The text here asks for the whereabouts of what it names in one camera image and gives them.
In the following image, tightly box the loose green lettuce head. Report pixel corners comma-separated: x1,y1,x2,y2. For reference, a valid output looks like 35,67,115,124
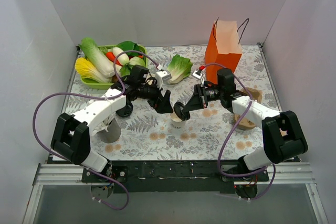
166,55,193,84

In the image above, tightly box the green bok choy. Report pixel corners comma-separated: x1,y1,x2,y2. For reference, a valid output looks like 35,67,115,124
117,41,146,77

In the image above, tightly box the floral table mat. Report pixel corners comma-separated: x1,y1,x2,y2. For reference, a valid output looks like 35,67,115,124
70,45,281,160

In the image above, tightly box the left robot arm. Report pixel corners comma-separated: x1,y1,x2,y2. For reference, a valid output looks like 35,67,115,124
51,65,173,182

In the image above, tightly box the black plastic cup lid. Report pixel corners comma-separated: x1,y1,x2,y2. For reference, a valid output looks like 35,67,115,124
173,101,190,121

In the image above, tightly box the yellow cabbage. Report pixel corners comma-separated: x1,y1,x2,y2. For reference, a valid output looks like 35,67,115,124
75,58,112,83

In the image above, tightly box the white paper coffee cup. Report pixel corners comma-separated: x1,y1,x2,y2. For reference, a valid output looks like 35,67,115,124
170,112,186,130

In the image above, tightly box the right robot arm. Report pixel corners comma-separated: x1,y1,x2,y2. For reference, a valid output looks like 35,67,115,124
174,67,308,181

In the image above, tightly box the green vegetable tray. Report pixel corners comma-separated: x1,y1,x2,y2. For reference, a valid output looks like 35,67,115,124
80,45,149,90

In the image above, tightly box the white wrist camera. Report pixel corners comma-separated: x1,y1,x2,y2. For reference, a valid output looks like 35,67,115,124
192,66,205,84
155,70,171,89

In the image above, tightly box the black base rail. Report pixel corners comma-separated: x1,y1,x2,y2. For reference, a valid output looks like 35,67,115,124
81,159,270,195

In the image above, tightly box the orange carrot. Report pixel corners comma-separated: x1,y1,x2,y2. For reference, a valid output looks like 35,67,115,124
106,51,122,66

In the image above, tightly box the orange paper bag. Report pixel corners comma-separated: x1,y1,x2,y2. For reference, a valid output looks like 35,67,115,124
204,18,249,72

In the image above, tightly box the napa cabbage green white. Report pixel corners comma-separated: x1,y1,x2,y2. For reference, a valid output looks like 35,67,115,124
79,38,115,78

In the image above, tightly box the brown cardboard cup carrier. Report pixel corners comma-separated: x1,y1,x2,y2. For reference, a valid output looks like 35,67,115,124
233,88,263,130

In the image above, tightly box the white radish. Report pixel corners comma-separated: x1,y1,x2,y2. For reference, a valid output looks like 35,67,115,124
112,47,130,66

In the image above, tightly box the grey straw holder cup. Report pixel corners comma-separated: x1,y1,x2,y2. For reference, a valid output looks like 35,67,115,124
97,119,121,144

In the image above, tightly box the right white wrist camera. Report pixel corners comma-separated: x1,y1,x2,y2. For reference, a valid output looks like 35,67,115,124
192,66,205,84

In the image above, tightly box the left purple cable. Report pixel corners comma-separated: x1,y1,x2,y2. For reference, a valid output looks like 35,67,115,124
31,50,161,210

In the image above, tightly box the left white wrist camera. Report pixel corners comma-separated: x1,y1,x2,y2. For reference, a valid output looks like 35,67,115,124
155,70,171,89

